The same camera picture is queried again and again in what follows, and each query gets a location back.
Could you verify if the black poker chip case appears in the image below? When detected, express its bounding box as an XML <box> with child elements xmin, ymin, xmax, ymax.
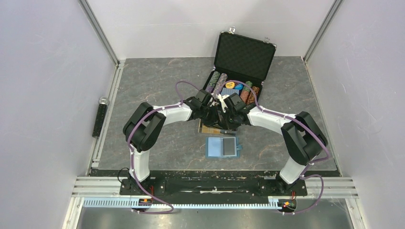
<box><xmin>203</xmin><ymin>26</ymin><xmax>277</xmax><ymax>99</ymax></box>

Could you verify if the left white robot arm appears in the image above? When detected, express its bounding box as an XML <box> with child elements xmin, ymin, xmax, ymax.
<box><xmin>123</xmin><ymin>89</ymin><xmax>218</xmax><ymax>195</ymax></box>

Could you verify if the clear plastic card box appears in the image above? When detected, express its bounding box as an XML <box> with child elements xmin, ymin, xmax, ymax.
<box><xmin>197</xmin><ymin>119</ymin><xmax>237</xmax><ymax>136</ymax></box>

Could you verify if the green red chip row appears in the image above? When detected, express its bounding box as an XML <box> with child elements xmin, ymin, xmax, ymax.
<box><xmin>240</xmin><ymin>81</ymin><xmax>253</xmax><ymax>104</ymax></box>

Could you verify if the black microphone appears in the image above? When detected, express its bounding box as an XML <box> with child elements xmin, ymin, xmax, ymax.
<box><xmin>92</xmin><ymin>97</ymin><xmax>109</xmax><ymax>138</ymax></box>

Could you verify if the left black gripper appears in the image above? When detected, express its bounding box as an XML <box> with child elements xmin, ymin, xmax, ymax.
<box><xmin>199</xmin><ymin>104</ymin><xmax>224</xmax><ymax>130</ymax></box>

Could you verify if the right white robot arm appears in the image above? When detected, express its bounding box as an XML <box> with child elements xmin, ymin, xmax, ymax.
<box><xmin>218</xmin><ymin>93</ymin><xmax>328</xmax><ymax>195</ymax></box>

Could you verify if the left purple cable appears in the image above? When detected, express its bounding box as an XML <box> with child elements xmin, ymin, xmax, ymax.
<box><xmin>126</xmin><ymin>81</ymin><xmax>202</xmax><ymax>215</ymax></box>

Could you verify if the purple cable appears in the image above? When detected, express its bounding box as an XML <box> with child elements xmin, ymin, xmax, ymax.
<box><xmin>126</xmin><ymin>81</ymin><xmax>202</xmax><ymax>215</ymax></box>
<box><xmin>218</xmin><ymin>80</ymin><xmax>331</xmax><ymax>215</ymax></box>

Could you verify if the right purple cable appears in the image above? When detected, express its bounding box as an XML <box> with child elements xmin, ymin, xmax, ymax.
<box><xmin>218</xmin><ymin>80</ymin><xmax>331</xmax><ymax>215</ymax></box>

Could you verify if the blue dealer button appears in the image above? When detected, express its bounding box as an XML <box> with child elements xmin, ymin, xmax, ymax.
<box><xmin>234</xmin><ymin>83</ymin><xmax>244</xmax><ymax>90</ymax></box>

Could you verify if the yellow dealer button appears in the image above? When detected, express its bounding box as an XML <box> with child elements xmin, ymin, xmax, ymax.
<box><xmin>225</xmin><ymin>82</ymin><xmax>235</xmax><ymax>89</ymax></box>

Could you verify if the pink grey chip row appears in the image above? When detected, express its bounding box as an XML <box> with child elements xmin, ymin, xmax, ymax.
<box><xmin>213</xmin><ymin>73</ymin><xmax>228</xmax><ymax>98</ymax></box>

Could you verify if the blue card holder wallet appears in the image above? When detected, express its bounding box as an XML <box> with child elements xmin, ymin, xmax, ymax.
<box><xmin>205</xmin><ymin>136</ymin><xmax>243</xmax><ymax>158</ymax></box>

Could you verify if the purple green chip row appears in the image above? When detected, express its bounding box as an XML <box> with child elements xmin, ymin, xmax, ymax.
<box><xmin>205</xmin><ymin>71</ymin><xmax>221</xmax><ymax>93</ymax></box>

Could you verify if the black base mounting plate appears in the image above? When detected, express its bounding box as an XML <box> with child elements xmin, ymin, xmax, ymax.
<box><xmin>89</xmin><ymin>167</ymin><xmax>308</xmax><ymax>204</ymax></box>

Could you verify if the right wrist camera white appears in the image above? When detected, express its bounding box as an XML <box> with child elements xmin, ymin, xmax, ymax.
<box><xmin>217</xmin><ymin>94</ymin><xmax>230</xmax><ymax>113</ymax></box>

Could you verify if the blue playing card deck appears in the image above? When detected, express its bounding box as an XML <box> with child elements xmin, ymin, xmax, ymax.
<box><xmin>220</xmin><ymin>88</ymin><xmax>240</xmax><ymax>96</ymax></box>

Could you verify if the orange brown chip row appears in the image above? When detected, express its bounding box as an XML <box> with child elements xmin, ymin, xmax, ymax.
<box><xmin>246</xmin><ymin>86</ymin><xmax>260</xmax><ymax>104</ymax></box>

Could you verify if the white slotted cable duct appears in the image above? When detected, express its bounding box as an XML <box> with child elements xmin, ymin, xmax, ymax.
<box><xmin>83</xmin><ymin>197</ymin><xmax>297</xmax><ymax>210</ymax></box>

